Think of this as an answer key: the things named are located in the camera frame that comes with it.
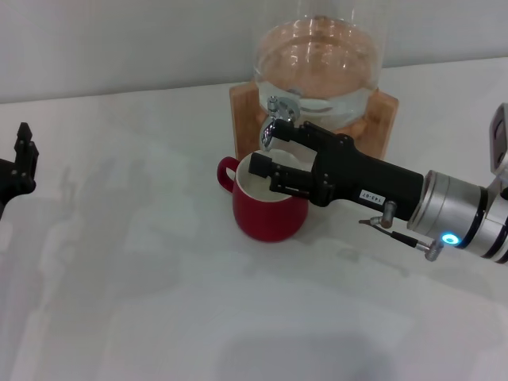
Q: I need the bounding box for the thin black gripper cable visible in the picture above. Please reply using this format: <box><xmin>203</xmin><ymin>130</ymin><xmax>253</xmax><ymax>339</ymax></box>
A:
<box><xmin>359</xmin><ymin>200</ymin><xmax>446</xmax><ymax>263</ymax></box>

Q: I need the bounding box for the wooden dispenser stand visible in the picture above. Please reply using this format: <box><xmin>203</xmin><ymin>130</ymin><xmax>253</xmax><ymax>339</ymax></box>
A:
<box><xmin>229</xmin><ymin>81</ymin><xmax>399</xmax><ymax>160</ymax></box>

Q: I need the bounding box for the red ceramic cup white inside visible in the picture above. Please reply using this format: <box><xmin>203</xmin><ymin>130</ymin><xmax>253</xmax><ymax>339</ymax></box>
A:
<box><xmin>216</xmin><ymin>149</ymin><xmax>310</xmax><ymax>243</ymax></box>

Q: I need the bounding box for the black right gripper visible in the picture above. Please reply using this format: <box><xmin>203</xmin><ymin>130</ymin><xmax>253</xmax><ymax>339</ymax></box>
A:
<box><xmin>248</xmin><ymin>117</ymin><xmax>425</xmax><ymax>222</ymax></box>

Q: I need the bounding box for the chrome dispenser faucet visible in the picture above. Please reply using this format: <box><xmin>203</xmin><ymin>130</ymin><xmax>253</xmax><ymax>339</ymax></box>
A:
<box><xmin>260</xmin><ymin>95</ymin><xmax>298</xmax><ymax>154</ymax></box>

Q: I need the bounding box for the clear glass water dispenser jar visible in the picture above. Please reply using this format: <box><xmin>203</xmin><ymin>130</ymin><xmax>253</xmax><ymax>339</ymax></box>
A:
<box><xmin>250</xmin><ymin>0</ymin><xmax>385</xmax><ymax>134</ymax></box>

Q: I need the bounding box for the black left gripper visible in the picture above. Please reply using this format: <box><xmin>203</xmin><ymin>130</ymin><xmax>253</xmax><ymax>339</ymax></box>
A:
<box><xmin>0</xmin><ymin>121</ymin><xmax>41</xmax><ymax>221</ymax></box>

